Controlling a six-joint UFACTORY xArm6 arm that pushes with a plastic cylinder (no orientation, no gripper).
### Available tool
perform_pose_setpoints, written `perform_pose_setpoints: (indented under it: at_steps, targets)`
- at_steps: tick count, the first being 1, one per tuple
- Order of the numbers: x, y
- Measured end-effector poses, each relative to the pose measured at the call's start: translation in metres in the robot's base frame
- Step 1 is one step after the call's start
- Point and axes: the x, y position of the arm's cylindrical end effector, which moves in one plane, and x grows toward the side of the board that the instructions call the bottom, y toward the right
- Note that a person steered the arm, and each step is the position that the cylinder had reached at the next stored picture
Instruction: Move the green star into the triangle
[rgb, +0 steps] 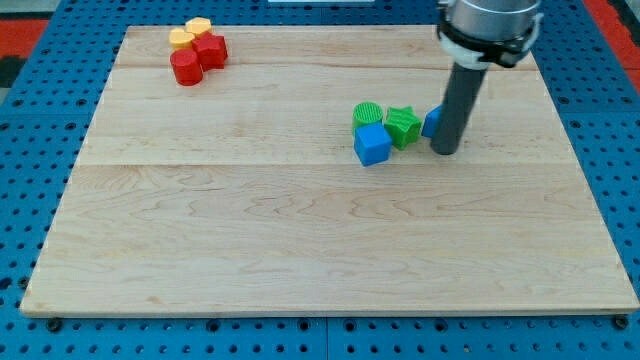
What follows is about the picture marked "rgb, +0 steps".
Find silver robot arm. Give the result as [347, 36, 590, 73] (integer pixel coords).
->
[437, 0, 543, 71]

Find green star block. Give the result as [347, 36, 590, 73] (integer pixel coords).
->
[384, 106, 422, 150]

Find blue triangle block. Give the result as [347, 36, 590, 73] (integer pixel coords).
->
[421, 105, 442, 138]

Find red star block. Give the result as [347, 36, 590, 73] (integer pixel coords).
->
[192, 33, 228, 71]

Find blue cube block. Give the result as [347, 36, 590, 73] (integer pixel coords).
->
[354, 122, 392, 166]

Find light wooden board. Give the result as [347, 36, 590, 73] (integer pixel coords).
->
[21, 25, 639, 318]

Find green cylinder block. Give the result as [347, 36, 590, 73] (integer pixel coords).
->
[352, 101, 384, 133]

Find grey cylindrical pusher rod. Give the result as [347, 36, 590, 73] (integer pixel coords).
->
[430, 63, 487, 155]

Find red cylinder block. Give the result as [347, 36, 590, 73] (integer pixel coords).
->
[170, 49, 203, 86]

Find yellow hexagon block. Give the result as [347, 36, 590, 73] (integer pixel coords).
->
[185, 17, 213, 38]

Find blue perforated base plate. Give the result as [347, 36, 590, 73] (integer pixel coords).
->
[1, 0, 639, 359]

